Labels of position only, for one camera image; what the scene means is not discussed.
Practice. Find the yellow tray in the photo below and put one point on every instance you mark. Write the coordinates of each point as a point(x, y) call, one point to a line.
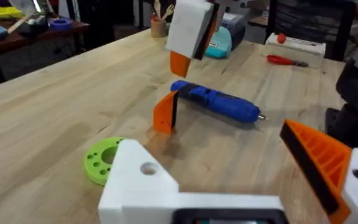
point(2, 12)

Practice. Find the dark blue tool case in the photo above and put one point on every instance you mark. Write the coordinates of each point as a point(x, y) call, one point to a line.
point(236, 28)

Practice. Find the blue electric screwdriver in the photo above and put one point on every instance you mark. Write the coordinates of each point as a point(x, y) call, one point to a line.
point(219, 101)

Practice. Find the white box with red knob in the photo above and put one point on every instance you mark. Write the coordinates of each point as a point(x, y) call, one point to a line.
point(297, 48)

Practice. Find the blue tape roll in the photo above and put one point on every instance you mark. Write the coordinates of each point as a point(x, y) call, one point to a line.
point(60, 24)

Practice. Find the teal tape dispenser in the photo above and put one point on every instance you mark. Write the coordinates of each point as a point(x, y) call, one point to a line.
point(218, 45)

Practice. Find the bare white left gripper left finger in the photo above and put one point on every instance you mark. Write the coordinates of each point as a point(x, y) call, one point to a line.
point(135, 193)

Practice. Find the dark brown side table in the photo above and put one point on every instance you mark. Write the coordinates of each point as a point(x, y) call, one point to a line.
point(17, 42)

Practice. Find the white orange left gripper right finger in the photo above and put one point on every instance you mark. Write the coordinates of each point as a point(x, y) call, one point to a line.
point(325, 161)

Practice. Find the orange ribbed wedge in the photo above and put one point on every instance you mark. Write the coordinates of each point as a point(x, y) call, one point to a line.
point(164, 115)

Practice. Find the green disc with holes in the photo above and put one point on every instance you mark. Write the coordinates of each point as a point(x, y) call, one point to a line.
point(96, 161)

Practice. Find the black metal frame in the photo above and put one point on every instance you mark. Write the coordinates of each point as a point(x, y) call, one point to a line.
point(343, 28)

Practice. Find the wooden cup with cutlery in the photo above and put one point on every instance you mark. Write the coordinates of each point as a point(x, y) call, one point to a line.
point(158, 28)

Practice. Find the finger of the white orange right gripper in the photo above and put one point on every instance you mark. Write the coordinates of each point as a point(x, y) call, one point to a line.
point(188, 28)

